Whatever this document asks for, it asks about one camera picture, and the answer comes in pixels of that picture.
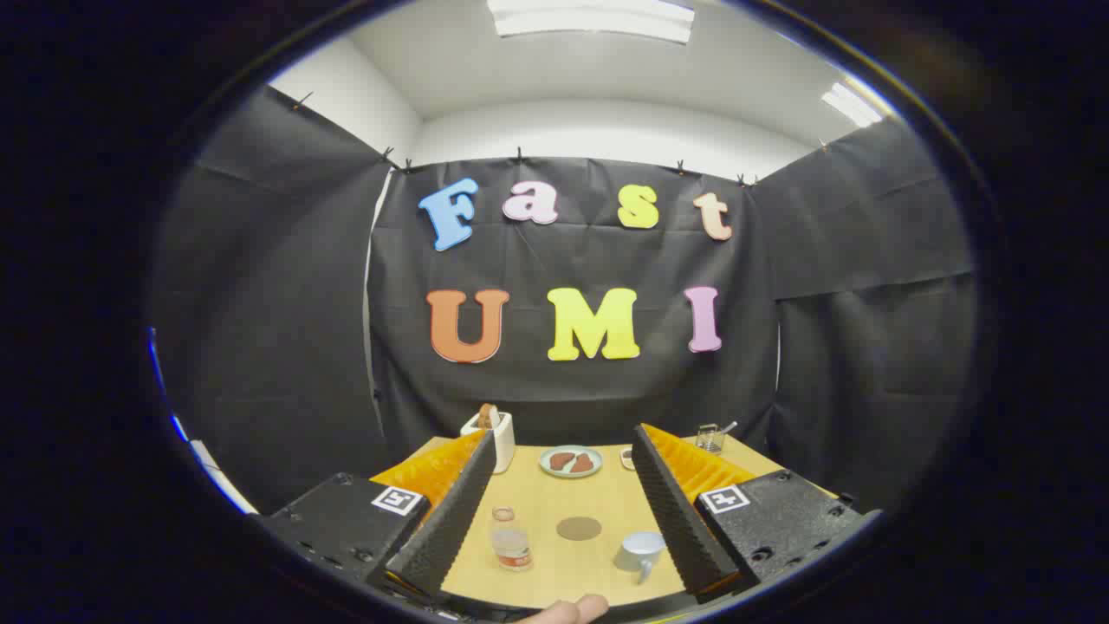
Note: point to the pale green plate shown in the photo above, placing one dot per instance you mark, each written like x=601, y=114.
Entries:
x=570, y=474

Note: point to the clear plastic juice bottle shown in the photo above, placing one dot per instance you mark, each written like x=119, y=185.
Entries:
x=512, y=548

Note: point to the bread slice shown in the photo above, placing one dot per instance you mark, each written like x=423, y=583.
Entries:
x=488, y=417

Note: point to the brown meat piece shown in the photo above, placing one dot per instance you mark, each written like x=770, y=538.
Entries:
x=561, y=461
x=583, y=464

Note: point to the light blue cup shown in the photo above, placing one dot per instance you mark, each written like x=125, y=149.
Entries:
x=638, y=551

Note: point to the wooden table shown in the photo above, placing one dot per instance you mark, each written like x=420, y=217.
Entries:
x=563, y=576

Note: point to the white toaster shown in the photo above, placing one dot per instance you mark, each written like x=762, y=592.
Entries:
x=502, y=451

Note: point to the round brown coaster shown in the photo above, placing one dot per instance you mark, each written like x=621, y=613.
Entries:
x=579, y=529

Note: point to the small ceiling light panel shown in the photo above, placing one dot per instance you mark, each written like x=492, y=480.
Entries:
x=851, y=104

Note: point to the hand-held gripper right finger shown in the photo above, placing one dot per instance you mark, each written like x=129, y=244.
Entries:
x=676, y=520

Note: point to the large ceiling light panel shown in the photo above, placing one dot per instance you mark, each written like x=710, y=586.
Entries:
x=589, y=19

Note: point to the white divided dish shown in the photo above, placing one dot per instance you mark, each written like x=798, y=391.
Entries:
x=627, y=458

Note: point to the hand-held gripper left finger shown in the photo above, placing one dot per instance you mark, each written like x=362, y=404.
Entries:
x=450, y=529

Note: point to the black backdrop cloth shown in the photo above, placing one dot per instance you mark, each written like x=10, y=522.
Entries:
x=563, y=390

